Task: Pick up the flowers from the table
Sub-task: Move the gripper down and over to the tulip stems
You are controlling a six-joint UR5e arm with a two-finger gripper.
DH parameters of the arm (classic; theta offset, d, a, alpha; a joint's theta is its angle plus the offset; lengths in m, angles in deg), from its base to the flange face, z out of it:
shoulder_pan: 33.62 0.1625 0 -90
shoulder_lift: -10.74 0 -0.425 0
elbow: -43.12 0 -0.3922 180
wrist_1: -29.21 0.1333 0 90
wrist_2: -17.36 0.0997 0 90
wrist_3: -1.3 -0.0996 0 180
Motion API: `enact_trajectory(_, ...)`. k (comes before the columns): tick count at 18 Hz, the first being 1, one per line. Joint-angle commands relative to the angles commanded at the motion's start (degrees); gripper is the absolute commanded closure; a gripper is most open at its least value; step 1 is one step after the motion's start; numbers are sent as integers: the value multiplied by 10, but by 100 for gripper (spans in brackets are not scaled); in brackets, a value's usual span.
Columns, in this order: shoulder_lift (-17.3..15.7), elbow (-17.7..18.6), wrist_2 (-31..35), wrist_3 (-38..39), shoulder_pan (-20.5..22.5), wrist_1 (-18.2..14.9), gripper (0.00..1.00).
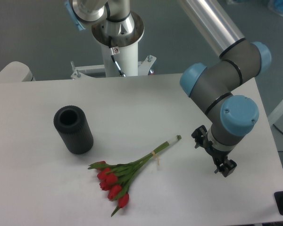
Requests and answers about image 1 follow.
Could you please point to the black ribbed vase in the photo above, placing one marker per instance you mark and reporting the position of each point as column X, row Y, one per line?
column 71, row 124

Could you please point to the white frame at right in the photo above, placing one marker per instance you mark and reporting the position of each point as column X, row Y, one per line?
column 275, row 115

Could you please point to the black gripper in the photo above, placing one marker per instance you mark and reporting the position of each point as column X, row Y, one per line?
column 216, row 150

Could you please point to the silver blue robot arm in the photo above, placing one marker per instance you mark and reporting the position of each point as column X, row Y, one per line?
column 210, row 88

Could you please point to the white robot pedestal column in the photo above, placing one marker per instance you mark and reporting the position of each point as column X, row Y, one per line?
column 119, row 44

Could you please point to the white chair back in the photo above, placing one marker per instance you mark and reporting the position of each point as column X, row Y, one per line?
column 16, row 72

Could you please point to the white metal base frame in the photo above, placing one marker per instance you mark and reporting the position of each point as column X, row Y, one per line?
column 144, row 68

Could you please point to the red tulip bouquet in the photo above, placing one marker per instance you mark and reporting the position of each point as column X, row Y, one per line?
column 117, row 179

